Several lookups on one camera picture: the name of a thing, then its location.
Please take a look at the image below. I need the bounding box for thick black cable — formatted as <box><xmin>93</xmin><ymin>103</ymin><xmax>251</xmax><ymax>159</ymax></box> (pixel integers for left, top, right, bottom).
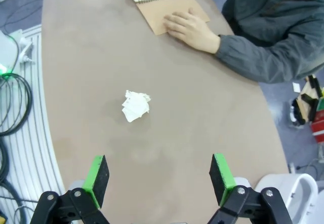
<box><xmin>0</xmin><ymin>139</ymin><xmax>26</xmax><ymax>224</ymax></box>

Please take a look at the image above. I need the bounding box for white paper ball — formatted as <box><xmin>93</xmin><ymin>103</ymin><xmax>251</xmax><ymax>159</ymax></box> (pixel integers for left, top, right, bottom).
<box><xmin>121</xmin><ymin>89</ymin><xmax>152</xmax><ymax>123</ymax></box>

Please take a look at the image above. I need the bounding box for seated person grey jacket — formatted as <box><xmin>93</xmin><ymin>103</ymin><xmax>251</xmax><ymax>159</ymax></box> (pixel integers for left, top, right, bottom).
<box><xmin>221</xmin><ymin>0</ymin><xmax>324</xmax><ymax>84</ymax></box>

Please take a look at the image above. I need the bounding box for white ribbed base platform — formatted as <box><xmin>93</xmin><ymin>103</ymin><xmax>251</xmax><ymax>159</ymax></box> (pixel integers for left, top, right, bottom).
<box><xmin>0</xmin><ymin>23</ymin><xmax>67</xmax><ymax>224</ymax></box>

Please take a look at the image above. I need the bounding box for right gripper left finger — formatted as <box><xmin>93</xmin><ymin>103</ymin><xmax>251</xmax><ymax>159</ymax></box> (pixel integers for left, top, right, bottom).
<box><xmin>30</xmin><ymin>154</ymin><xmax>112</xmax><ymax>224</ymax></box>

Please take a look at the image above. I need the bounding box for spiral notebook brown cover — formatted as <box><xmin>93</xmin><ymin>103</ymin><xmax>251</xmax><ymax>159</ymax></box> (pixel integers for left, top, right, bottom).
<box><xmin>120</xmin><ymin>0</ymin><xmax>211</xmax><ymax>36</ymax></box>

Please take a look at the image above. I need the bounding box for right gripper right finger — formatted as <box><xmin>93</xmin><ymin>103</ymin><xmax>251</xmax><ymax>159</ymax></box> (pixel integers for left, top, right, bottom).
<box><xmin>205</xmin><ymin>153</ymin><xmax>294</xmax><ymax>224</ymax></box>

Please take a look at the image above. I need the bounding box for person's left forearm grey sleeve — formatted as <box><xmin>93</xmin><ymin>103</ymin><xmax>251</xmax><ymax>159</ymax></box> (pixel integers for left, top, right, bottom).
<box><xmin>215</xmin><ymin>33</ymin><xmax>324</xmax><ymax>84</ymax></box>

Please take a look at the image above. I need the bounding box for white cable plug block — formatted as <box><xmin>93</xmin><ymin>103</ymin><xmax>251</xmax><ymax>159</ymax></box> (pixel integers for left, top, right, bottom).
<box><xmin>19</xmin><ymin>36</ymin><xmax>35</xmax><ymax>64</ymax></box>

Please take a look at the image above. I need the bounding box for white round trash bin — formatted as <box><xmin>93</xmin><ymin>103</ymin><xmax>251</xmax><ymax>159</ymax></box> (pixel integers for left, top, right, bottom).
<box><xmin>255</xmin><ymin>172</ymin><xmax>319</xmax><ymax>224</ymax></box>

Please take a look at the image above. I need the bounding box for red recycling bin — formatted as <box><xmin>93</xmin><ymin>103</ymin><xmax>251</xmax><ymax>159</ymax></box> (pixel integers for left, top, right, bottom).
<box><xmin>310</xmin><ymin>119</ymin><xmax>324</xmax><ymax>143</ymax></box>

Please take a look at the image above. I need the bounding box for person's left hand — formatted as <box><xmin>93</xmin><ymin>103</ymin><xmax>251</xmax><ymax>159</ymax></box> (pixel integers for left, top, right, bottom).
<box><xmin>163</xmin><ymin>8</ymin><xmax>221</xmax><ymax>55</ymax></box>

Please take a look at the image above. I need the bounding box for black coiled cable bundle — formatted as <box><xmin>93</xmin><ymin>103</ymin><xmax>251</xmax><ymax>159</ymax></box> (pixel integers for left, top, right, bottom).
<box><xmin>0</xmin><ymin>73</ymin><xmax>33</xmax><ymax>137</ymax></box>

